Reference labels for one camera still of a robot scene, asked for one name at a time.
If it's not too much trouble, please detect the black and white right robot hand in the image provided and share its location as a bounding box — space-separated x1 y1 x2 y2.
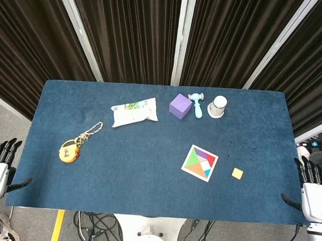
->
279 155 322 223

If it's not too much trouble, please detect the small yellow block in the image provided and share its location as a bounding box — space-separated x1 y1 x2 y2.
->
231 167 244 180

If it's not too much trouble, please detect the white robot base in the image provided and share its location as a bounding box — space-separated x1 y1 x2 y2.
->
112 213 187 241

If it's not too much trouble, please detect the colourful wooden tangram puzzle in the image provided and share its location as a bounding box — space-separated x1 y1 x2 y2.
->
180 144 220 183

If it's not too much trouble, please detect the grey sneaker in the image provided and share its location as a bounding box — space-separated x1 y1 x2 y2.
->
0 213 22 241

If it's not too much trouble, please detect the power strip with plugs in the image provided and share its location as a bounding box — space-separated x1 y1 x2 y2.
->
296 131 322 149

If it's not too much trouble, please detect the yellow floor tape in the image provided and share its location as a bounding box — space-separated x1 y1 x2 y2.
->
50 208 66 241

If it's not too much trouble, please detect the dark brown curtain panel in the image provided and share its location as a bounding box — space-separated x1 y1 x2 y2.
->
179 0 306 92
0 0 100 123
66 0 183 86
248 0 322 139

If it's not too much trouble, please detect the white paper cup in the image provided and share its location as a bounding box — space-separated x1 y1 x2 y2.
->
207 95 229 119

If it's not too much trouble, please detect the blue table cloth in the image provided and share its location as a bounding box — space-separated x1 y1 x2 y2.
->
4 78 315 226

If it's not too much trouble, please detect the light blue toy hammer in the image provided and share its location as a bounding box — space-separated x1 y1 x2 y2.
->
187 92 205 119

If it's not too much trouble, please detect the white snack bag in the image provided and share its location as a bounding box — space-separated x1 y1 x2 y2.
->
109 95 160 130

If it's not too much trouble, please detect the purple foam cube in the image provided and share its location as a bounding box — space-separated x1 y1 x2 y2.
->
168 93 193 120

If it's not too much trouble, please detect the white frame rail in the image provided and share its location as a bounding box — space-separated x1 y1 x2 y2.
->
293 126 322 146

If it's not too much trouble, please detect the beige braided rope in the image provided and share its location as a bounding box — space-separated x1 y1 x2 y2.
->
73 120 104 148

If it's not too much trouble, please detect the black cable bundle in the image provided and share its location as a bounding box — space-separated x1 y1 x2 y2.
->
181 219 216 241
72 211 125 241

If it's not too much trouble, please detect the white frame post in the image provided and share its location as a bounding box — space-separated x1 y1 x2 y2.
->
242 0 321 93
52 0 107 83
169 0 198 87

